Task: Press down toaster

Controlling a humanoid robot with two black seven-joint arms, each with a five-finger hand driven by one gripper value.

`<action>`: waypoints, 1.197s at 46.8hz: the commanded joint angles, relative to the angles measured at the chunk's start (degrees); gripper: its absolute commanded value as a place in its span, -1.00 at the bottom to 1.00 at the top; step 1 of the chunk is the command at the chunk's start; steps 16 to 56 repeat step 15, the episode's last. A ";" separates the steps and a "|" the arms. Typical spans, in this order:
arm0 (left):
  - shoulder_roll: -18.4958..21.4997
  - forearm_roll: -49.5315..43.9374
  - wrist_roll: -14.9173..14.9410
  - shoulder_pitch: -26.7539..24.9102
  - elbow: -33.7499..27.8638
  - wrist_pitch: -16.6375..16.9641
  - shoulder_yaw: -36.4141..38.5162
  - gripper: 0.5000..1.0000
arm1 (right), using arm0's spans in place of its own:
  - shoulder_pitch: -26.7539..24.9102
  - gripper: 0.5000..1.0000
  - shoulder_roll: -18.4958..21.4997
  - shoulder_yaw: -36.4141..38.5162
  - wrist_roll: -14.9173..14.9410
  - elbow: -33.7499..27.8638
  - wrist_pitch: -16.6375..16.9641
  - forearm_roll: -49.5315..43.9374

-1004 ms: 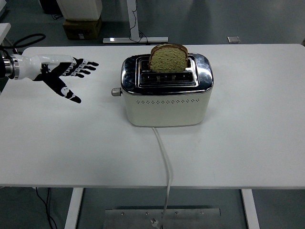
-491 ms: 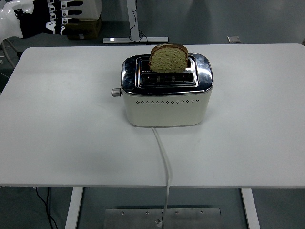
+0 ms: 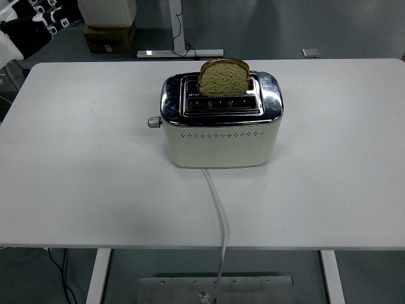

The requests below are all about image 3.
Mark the white table leg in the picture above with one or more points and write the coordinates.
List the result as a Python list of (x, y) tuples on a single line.
[(98, 278), (333, 278)]

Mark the white box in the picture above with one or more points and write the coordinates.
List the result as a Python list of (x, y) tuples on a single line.
[(107, 12)]

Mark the cream chrome two-slot toaster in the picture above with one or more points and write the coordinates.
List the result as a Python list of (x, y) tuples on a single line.
[(221, 145)]

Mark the small grey floor plate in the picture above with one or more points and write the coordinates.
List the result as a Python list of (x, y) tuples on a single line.
[(310, 53)]

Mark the silver toaster lever knob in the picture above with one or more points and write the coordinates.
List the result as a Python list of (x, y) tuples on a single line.
[(154, 122)]

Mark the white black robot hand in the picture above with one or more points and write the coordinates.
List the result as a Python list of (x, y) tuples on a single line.
[(25, 35)]

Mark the white T-shaped desk stand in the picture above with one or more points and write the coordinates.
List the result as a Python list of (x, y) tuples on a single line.
[(178, 31)]

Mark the brown cardboard box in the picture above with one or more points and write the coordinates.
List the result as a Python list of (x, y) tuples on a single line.
[(109, 38)]

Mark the brown bread slice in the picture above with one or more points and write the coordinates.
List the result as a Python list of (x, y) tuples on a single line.
[(223, 80)]

